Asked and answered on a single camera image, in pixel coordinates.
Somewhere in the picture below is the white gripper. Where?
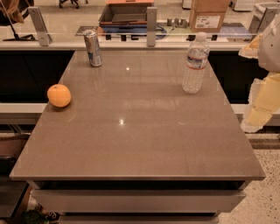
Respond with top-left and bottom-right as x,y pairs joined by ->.
238,15 -> 280,133

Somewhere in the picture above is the clear plastic water bottle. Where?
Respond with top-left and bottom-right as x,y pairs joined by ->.
182,32 -> 210,94

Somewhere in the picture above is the brown cardboard box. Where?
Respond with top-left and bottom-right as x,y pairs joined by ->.
189,0 -> 229,32

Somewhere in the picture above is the grey open tray box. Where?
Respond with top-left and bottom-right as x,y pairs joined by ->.
99,0 -> 154,25

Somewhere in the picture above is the silver blue drink can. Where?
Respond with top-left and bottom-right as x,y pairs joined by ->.
83,30 -> 102,67

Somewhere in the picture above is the orange fruit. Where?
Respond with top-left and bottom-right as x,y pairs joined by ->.
47,84 -> 72,108

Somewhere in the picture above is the black stand with rod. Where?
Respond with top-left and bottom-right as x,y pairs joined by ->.
0,0 -> 35,41

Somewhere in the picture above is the right metal glass bracket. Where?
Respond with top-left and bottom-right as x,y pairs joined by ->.
248,7 -> 278,34

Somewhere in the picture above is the metal glass bracket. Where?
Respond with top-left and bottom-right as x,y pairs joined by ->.
147,7 -> 157,47
28,6 -> 53,46
248,7 -> 278,34

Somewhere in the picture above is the middle metal glass bracket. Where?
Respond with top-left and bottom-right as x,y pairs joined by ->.
147,7 -> 157,47

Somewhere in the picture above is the left metal glass bracket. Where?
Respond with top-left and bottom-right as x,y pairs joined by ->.
28,6 -> 53,46

